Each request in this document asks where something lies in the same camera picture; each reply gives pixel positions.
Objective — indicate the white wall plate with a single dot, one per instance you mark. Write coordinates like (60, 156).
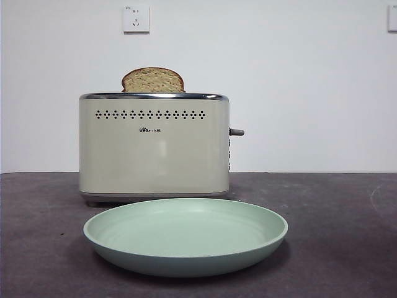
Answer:
(393, 18)

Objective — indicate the white wall power socket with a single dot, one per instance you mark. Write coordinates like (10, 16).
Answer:
(136, 19)

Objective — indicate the pale green round plate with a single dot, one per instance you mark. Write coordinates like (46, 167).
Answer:
(186, 257)

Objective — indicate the cream two-slot toaster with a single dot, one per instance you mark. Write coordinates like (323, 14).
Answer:
(155, 155)

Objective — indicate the large toast bread slice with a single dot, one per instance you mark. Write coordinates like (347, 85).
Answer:
(153, 81)

